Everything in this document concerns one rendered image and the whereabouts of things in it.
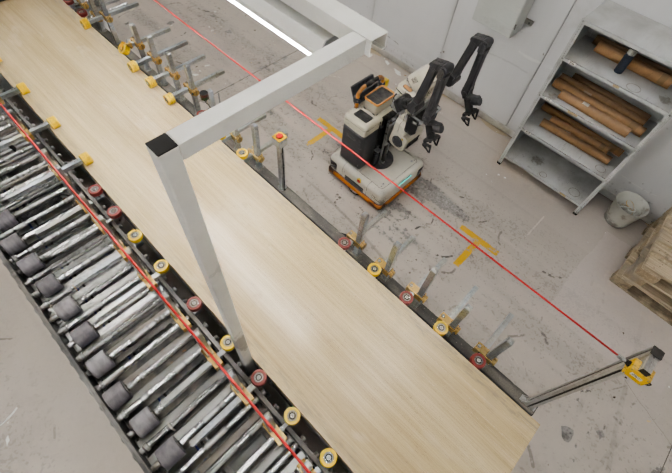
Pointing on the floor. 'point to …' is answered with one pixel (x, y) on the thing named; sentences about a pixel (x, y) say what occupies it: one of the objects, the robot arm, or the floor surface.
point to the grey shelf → (614, 24)
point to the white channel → (188, 135)
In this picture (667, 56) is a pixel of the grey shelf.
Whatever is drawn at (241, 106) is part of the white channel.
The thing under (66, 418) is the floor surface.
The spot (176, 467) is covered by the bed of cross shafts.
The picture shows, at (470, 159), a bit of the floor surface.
